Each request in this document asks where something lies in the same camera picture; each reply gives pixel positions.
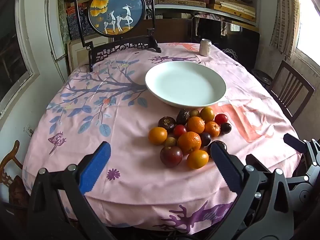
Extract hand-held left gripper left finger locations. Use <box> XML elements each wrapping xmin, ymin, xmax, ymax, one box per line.
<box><xmin>27</xmin><ymin>141</ymin><xmax>118</xmax><ymax>240</ymax></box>

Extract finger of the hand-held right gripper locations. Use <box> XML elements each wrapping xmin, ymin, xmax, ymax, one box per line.
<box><xmin>245</xmin><ymin>154</ymin><xmax>269</xmax><ymax>172</ymax></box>
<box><xmin>283</xmin><ymin>133</ymin><xmax>307</xmax><ymax>153</ymax></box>

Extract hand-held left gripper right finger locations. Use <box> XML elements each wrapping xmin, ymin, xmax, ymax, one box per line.
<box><xmin>207</xmin><ymin>142</ymin><xmax>295</xmax><ymax>240</ymax></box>

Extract orange tomato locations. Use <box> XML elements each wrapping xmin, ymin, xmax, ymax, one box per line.
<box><xmin>148</xmin><ymin>127</ymin><xmax>168</xmax><ymax>146</ymax></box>
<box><xmin>186</xmin><ymin>150</ymin><xmax>209</xmax><ymax>170</ymax></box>

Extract small orange tangerine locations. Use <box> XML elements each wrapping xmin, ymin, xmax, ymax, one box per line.
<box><xmin>204</xmin><ymin>121</ymin><xmax>221</xmax><ymax>137</ymax></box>

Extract red cherry tomato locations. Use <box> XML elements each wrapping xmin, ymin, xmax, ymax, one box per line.
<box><xmin>214</xmin><ymin>113</ymin><xmax>228</xmax><ymax>125</ymax></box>
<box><xmin>173</xmin><ymin>124</ymin><xmax>188</xmax><ymax>138</ymax></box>

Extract wrinkled purple passion fruit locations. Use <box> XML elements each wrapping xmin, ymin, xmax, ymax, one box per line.
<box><xmin>176</xmin><ymin>109</ymin><xmax>192</xmax><ymax>125</ymax></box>
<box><xmin>158</xmin><ymin>116</ymin><xmax>177</xmax><ymax>133</ymax></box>

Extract white plate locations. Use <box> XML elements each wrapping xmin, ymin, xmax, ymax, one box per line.
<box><xmin>145</xmin><ymin>61</ymin><xmax>227</xmax><ymax>108</ymax></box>

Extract pink printed tablecloth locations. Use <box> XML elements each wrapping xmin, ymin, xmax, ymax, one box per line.
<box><xmin>22</xmin><ymin>42</ymin><xmax>302</xmax><ymax>235</ymax></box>

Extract yellow-orange tangerine on cloth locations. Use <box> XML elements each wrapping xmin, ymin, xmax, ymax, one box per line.
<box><xmin>200</xmin><ymin>107</ymin><xmax>215</xmax><ymax>122</ymax></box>

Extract dark wooden slatted chair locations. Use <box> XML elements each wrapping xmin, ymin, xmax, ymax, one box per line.
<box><xmin>267</xmin><ymin>60</ymin><xmax>315</xmax><ymax>123</ymax></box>

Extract round black stool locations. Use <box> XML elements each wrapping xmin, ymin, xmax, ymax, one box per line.
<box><xmin>251</xmin><ymin>69</ymin><xmax>273</xmax><ymax>85</ymax></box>

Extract carved wooden chair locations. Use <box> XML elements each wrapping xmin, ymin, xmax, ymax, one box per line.
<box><xmin>0</xmin><ymin>140</ymin><xmax>30</xmax><ymax>205</ymax></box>

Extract white drink can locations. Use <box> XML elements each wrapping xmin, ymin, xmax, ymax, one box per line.
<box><xmin>199</xmin><ymin>39</ymin><xmax>213</xmax><ymax>57</ymax></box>

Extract woven window blind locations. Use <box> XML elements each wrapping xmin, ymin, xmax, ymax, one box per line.
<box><xmin>269</xmin><ymin>0</ymin><xmax>300</xmax><ymax>58</ymax></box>

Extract bright window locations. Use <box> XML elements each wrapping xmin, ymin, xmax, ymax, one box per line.
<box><xmin>296</xmin><ymin>0</ymin><xmax>320</xmax><ymax>53</ymax></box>

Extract black glossy panel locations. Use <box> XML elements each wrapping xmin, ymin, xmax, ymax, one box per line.
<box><xmin>191</xmin><ymin>16</ymin><xmax>260</xmax><ymax>68</ymax></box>

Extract white framed window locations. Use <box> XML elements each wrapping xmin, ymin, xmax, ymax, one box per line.
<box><xmin>0</xmin><ymin>0</ymin><xmax>40</xmax><ymax>114</ymax></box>

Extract white leaning board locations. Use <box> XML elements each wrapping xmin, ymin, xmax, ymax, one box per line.
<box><xmin>45</xmin><ymin>0</ymin><xmax>71</xmax><ymax>78</ymax></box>

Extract stack of wooden flat boxes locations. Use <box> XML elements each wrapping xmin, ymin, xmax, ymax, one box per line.
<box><xmin>210</xmin><ymin>0</ymin><xmax>257</xmax><ymax>22</ymax></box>

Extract round deer picture screen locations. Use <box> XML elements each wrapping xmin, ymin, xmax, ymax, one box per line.
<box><xmin>74</xmin><ymin>0</ymin><xmax>162</xmax><ymax>73</ymax></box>

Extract white wire basket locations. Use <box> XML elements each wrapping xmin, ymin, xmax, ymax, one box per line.
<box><xmin>222</xmin><ymin>47</ymin><xmax>241</xmax><ymax>61</ymax></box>

